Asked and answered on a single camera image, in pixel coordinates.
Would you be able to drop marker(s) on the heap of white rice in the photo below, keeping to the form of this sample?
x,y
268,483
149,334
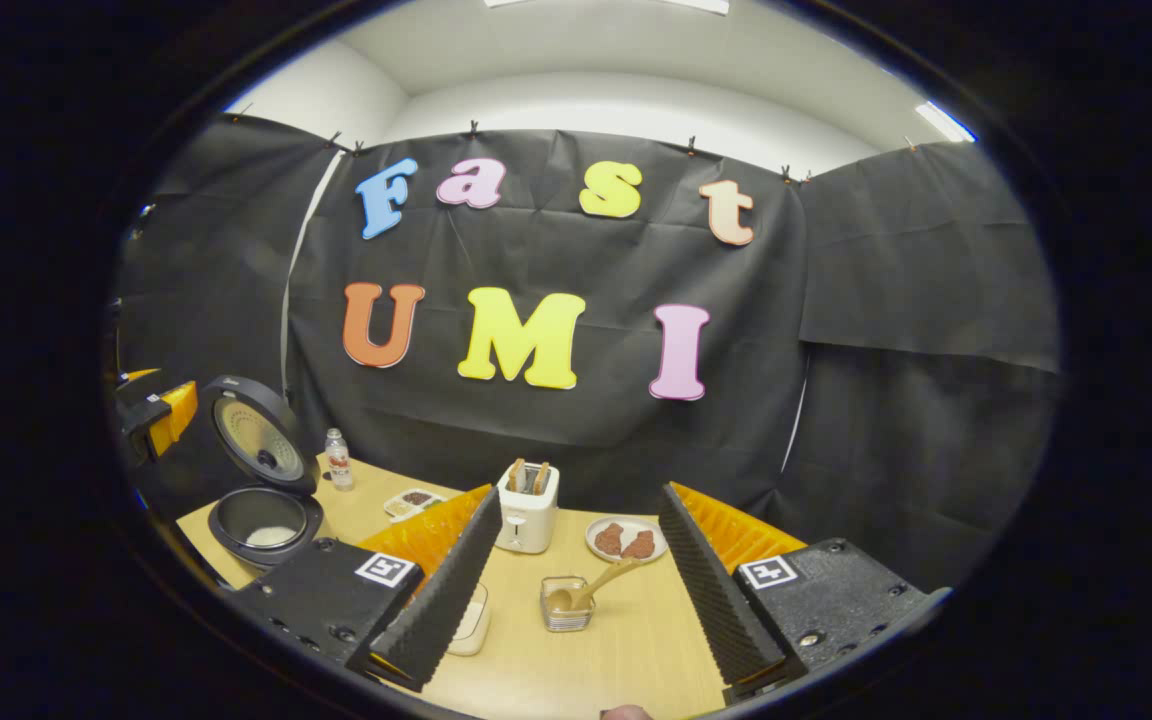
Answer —
x,y
271,536

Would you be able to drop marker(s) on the brown meat piece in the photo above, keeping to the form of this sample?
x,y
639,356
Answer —
x,y
609,540
639,546

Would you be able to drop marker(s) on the clear chopstick holder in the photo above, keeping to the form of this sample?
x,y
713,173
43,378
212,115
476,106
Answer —
x,y
566,620

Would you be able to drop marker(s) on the toast slice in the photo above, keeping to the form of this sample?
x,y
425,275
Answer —
x,y
517,475
541,478

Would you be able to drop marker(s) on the white toaster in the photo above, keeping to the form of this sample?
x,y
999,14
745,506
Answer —
x,y
526,525

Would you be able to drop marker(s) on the wooden spoon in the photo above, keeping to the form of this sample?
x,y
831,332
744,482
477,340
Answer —
x,y
596,585

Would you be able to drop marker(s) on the white divided grain tray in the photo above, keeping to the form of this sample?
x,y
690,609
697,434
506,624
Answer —
x,y
414,502

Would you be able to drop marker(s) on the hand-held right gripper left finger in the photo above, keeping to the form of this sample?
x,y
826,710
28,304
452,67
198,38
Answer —
x,y
441,600

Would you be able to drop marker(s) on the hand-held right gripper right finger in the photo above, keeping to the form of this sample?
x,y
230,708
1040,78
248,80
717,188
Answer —
x,y
716,600

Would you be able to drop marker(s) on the black rice cooker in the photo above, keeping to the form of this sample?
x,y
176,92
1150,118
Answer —
x,y
286,400

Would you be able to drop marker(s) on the ceiling light panel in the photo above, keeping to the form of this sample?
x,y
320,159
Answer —
x,y
616,4
944,120

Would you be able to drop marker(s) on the small clear plastic bottle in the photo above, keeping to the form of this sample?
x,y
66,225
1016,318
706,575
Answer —
x,y
340,465

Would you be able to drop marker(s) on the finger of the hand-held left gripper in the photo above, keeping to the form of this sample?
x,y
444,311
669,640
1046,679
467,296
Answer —
x,y
176,415
141,375

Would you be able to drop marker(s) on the white round plate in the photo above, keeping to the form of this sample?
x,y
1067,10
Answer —
x,y
604,548

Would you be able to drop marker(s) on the white rice container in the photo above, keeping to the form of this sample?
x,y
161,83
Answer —
x,y
474,625

